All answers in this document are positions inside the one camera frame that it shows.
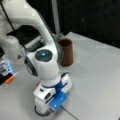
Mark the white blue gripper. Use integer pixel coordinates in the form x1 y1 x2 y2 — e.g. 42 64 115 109
33 73 72 116

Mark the red tulip with leaves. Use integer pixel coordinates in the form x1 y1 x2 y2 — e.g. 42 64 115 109
61 106 79 120

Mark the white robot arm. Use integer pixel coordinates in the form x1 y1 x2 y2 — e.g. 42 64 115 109
2 0 72 116

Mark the orange clamp left edge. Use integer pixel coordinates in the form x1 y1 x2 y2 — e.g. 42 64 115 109
0 59 16 85

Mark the brown cylindrical vase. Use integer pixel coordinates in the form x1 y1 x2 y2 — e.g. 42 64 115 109
59 38 73 66

